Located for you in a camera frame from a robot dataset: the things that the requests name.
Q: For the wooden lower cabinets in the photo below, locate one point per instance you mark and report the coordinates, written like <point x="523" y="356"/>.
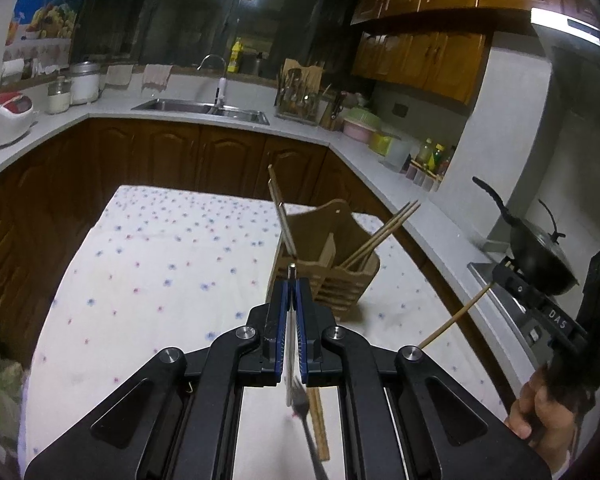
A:
<point x="180" y="155"/>

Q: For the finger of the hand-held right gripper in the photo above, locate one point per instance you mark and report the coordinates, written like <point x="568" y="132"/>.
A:
<point x="517" y="285"/>

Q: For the tropical fruit wall poster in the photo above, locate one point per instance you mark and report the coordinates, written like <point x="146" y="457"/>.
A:
<point x="45" y="15"/>

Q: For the row of spice jars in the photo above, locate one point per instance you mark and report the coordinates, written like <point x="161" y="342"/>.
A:
<point x="422" y="177"/>

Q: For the white pot with lid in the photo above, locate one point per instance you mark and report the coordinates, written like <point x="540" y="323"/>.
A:
<point x="85" y="87"/>

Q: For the glass jar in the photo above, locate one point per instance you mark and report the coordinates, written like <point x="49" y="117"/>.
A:
<point x="59" y="102"/>

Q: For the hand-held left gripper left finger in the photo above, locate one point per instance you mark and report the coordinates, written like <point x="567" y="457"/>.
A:
<point x="282" y="340"/>

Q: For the kitchen faucet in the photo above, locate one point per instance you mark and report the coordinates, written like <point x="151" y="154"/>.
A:
<point x="222" y="87"/>

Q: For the black wok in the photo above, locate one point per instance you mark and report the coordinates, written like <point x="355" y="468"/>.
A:
<point x="535" y="255"/>

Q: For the small hanging dishcloth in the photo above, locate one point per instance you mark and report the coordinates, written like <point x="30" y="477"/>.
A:
<point x="119" y="74"/>

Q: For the wooden cutting board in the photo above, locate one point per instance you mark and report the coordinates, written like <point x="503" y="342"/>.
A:
<point x="307" y="75"/>

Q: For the pink container green lid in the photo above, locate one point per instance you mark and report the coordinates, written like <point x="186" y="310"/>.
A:
<point x="360" y="125"/>

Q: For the wall outlet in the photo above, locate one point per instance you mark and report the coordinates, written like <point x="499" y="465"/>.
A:
<point x="401" y="109"/>

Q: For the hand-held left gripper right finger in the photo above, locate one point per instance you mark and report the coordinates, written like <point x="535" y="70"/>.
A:
<point x="304" y="340"/>

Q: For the utensil drainer rack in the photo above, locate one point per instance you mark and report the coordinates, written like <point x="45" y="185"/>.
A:
<point x="297" y="105"/>

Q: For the white red rice cooker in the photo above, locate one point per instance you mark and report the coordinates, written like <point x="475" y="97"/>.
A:
<point x="5" y="120"/>

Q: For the condiment bottle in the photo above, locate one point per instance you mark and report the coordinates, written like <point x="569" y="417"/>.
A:
<point x="425" y="154"/>
<point x="437" y="157"/>

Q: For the knife block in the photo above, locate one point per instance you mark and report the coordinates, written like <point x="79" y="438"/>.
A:
<point x="330" y="117"/>

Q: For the dark kitchen window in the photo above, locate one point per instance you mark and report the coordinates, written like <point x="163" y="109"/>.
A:
<point x="180" y="10"/>

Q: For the pinkish hanging dishcloth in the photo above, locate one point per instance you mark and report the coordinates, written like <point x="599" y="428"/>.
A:
<point x="156" y="76"/>

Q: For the wooden utensil holder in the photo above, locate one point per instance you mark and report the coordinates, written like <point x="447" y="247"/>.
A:
<point x="350" y="280"/>

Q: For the gas stove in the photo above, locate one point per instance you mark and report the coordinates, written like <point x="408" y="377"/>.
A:
<point x="510" y="310"/>

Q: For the yellow bottle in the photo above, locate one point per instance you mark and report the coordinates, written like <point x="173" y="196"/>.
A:
<point x="236" y="57"/>

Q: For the wooden chopstick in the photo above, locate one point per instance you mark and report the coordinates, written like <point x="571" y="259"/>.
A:
<point x="375" y="234"/>
<point x="455" y="316"/>
<point x="321" y="430"/>
<point x="382" y="234"/>
<point x="281" y="210"/>

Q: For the translucent plastic pitcher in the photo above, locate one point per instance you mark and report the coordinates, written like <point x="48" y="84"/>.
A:
<point x="397" y="157"/>

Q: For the metal fork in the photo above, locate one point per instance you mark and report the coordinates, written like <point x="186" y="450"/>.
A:
<point x="312" y="435"/>

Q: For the range hood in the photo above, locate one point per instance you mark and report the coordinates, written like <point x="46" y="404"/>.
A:
<point x="565" y="25"/>

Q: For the person's right hand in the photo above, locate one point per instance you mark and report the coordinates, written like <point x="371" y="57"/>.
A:
<point x="522" y="410"/>

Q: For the yellow green cup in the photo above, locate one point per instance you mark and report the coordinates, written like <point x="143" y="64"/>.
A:
<point x="379" y="144"/>

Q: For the steel sink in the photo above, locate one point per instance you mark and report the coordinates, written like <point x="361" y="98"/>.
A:
<point x="180" y="106"/>

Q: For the white floral tablecloth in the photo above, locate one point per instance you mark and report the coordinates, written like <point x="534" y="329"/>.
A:
<point x="170" y="270"/>

